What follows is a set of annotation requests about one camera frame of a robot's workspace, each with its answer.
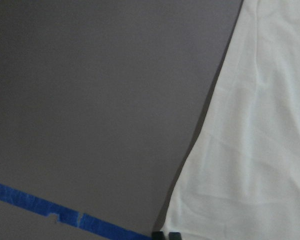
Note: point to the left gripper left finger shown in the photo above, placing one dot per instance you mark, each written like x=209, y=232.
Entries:
x=157, y=235

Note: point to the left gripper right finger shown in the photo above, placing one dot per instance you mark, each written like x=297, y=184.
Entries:
x=174, y=236

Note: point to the cream long-sleeve graphic shirt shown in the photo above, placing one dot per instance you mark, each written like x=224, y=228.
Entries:
x=241, y=179

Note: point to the blue tape line crosswise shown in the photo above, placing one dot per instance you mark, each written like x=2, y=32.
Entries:
x=66, y=215

